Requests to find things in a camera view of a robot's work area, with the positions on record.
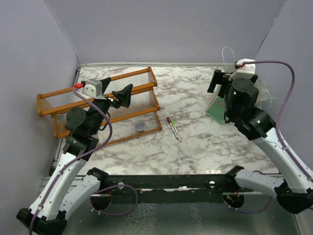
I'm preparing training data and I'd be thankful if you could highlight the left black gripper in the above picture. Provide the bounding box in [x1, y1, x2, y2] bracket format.
[89, 77, 133, 134]

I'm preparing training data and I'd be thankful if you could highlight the green paper bag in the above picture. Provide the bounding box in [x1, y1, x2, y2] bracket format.
[205, 46, 276, 125]

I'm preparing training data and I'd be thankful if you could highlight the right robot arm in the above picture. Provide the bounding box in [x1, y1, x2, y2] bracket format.
[207, 70, 313, 214]

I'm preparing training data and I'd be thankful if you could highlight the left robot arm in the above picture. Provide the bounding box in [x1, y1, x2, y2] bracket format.
[17, 77, 133, 235]

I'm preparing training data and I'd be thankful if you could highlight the orange wooden rack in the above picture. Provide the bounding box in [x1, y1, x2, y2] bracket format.
[37, 67, 162, 140]

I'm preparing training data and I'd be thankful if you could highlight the small clear plastic cup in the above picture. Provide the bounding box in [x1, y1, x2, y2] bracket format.
[134, 120, 146, 133]

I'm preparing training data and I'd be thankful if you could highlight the magenta marker pen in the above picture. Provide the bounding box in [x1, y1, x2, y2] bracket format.
[167, 117, 179, 140]

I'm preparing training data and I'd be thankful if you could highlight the green marker pen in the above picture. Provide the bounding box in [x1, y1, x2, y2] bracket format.
[170, 119, 182, 142]

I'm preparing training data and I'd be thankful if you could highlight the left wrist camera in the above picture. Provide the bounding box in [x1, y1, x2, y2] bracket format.
[82, 78, 103, 98]

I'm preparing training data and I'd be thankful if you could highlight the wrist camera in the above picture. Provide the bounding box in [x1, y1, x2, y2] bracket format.
[82, 78, 103, 98]
[229, 59, 256, 80]

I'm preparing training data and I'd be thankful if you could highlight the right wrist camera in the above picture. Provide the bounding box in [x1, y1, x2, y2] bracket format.
[229, 59, 256, 80]

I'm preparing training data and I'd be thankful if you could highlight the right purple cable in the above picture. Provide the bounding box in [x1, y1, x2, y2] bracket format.
[236, 60, 313, 181]

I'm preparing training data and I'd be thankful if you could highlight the purple cable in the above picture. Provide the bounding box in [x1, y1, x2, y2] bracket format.
[236, 60, 313, 181]
[28, 84, 113, 235]

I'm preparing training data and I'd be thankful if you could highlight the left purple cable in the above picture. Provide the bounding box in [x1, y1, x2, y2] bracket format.
[28, 84, 113, 235]

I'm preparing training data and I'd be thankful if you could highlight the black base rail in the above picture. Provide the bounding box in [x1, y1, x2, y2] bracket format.
[87, 167, 247, 204]

